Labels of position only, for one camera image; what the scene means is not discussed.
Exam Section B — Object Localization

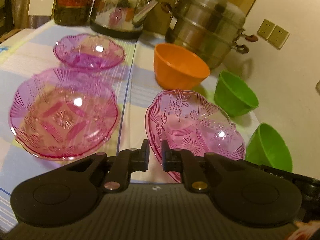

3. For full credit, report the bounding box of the pink heart-shaped glass dish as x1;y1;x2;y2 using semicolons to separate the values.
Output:
145;88;246;183

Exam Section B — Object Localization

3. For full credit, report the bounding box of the green plastic bowl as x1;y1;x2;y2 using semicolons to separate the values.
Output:
214;70;259;118
245;123;293;172

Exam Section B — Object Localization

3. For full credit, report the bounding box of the large pink round glass dish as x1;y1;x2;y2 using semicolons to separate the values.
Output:
8;68;120;160

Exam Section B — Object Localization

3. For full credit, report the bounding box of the orange plastic bowl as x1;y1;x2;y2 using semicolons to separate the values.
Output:
153;43;210;90

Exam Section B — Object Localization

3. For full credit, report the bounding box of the checked plastic tablecloth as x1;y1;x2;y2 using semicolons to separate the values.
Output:
0;19;261;233

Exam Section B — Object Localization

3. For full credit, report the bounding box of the small pink glass dish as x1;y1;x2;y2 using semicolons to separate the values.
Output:
53;34;126;70

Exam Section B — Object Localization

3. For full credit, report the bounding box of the stainless steel steamer pot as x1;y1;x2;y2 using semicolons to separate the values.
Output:
161;0;258;69

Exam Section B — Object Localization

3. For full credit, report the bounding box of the stainless steel kettle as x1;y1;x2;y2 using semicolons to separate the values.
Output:
89;0;159;40

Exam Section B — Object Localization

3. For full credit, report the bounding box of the cooking oil bottle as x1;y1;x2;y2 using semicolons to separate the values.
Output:
53;0;93;27

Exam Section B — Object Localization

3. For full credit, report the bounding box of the double wall power socket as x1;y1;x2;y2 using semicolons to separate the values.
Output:
257;19;290;50

